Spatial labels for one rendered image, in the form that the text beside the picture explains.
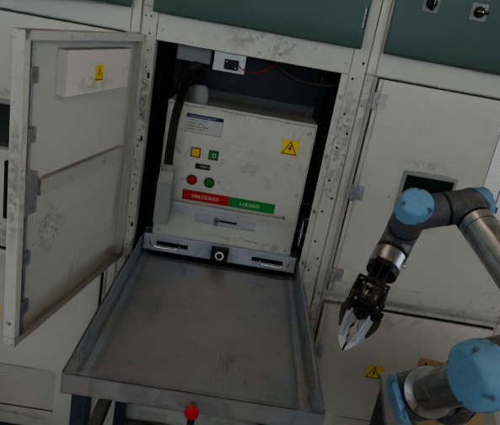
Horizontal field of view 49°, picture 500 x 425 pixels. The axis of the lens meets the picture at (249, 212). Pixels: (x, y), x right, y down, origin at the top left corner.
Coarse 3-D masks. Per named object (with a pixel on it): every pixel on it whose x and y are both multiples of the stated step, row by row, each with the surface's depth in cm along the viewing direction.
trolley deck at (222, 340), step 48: (144, 288) 170; (192, 288) 175; (240, 288) 181; (144, 336) 146; (192, 336) 149; (240, 336) 154; (288, 336) 158; (96, 384) 127; (144, 384) 128; (192, 384) 131; (240, 384) 134; (288, 384) 137
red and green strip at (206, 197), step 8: (184, 192) 187; (192, 192) 187; (200, 192) 187; (192, 200) 188; (200, 200) 188; (208, 200) 188; (216, 200) 188; (224, 200) 188; (232, 200) 188; (240, 200) 188; (248, 200) 188; (248, 208) 189; (256, 208) 188; (264, 208) 188; (272, 208) 188
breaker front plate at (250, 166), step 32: (224, 128) 180; (256, 128) 180; (288, 128) 179; (192, 160) 183; (224, 160) 183; (256, 160) 183; (288, 160) 183; (224, 192) 187; (256, 192) 187; (288, 192) 186; (160, 224) 191; (192, 224) 191; (224, 224) 190; (256, 224) 190; (288, 224) 190
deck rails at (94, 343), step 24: (144, 264) 185; (120, 288) 164; (288, 288) 186; (120, 312) 154; (288, 312) 171; (96, 336) 141; (96, 360) 132; (312, 360) 137; (312, 384) 132; (312, 408) 128
